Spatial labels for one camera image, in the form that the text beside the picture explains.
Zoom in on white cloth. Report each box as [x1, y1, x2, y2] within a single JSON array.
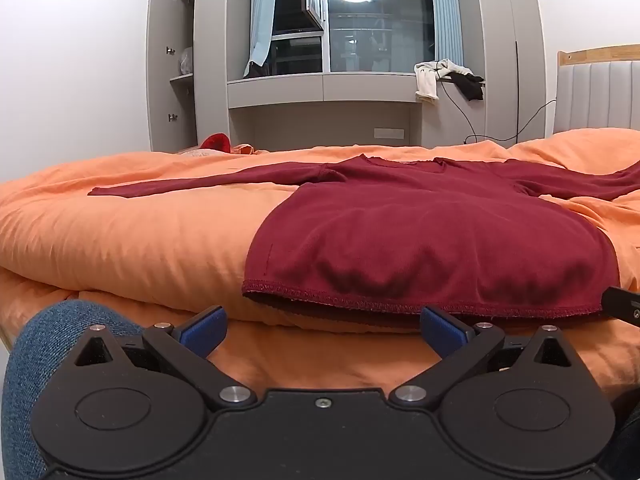
[[414, 59, 473, 106]]

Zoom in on window with grey frame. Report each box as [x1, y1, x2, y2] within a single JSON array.
[[270, 0, 437, 77]]

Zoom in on padded headboard with wooden rim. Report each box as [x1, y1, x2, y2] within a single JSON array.
[[552, 44, 640, 137]]

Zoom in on grey built-in wardrobe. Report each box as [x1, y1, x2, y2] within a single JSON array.
[[146, 0, 547, 153]]

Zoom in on black cloth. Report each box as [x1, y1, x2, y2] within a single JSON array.
[[444, 71, 486, 101]]

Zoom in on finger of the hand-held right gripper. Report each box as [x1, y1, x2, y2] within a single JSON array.
[[601, 285, 640, 331]]

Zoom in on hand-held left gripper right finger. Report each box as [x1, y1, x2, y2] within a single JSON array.
[[389, 305, 572, 409]]

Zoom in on red knit hat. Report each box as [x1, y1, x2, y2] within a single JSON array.
[[199, 133, 232, 153]]

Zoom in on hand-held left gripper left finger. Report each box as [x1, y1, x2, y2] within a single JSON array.
[[74, 305, 257, 409]]

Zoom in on maroon knit sweater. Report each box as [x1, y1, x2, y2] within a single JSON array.
[[88, 155, 640, 322]]

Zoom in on light blue curtain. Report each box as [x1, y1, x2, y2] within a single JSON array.
[[243, 0, 279, 79], [429, 0, 466, 68]]

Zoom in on black cable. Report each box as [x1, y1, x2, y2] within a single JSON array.
[[436, 62, 557, 145]]

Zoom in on orange blanket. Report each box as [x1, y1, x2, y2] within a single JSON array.
[[0, 128, 640, 401]]

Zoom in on person's left jeans leg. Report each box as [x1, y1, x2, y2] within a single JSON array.
[[0, 300, 147, 480]]

